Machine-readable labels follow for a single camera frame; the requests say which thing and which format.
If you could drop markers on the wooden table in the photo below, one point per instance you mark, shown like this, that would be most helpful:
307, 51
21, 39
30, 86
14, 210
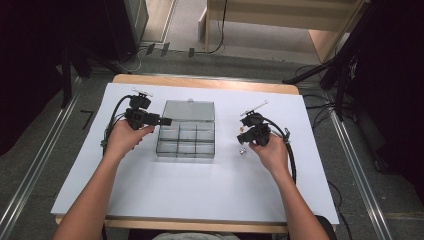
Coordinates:
200, 81

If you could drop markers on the white table sheet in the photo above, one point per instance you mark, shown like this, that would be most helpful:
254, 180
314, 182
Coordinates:
186, 186

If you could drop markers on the metal floor rail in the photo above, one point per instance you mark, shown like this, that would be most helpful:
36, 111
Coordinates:
360, 173
36, 153

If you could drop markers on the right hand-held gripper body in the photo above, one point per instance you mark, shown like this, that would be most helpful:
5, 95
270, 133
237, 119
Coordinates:
260, 133

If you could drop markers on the dark curtain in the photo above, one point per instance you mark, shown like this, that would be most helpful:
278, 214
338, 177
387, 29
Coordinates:
30, 66
396, 83

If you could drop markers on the person's grey clothing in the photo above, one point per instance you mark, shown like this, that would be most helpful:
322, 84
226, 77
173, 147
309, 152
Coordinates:
196, 236

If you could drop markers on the light wooden shelf unit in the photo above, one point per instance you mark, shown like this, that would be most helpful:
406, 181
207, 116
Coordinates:
266, 16

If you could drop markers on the black chair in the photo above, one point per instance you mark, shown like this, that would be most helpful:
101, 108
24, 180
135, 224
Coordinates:
328, 228

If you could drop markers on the silver cufflink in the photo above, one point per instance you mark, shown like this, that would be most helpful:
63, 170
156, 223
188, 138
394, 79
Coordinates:
242, 151

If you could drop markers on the black metal stand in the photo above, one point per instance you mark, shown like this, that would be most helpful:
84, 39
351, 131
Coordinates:
66, 80

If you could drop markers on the dark cabinet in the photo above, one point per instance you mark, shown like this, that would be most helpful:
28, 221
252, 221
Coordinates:
128, 26

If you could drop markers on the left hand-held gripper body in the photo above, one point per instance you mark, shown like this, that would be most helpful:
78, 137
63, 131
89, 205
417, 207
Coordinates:
138, 116

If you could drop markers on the person's left hand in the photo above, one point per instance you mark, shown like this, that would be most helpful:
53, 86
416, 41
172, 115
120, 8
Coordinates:
123, 141

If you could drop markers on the clear grey compartment box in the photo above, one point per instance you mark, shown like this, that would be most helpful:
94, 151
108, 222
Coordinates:
188, 111

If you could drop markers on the black tripod stand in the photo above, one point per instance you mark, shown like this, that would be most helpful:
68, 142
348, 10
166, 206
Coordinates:
340, 56

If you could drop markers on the person's right hand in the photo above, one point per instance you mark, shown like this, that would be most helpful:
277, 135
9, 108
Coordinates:
275, 156

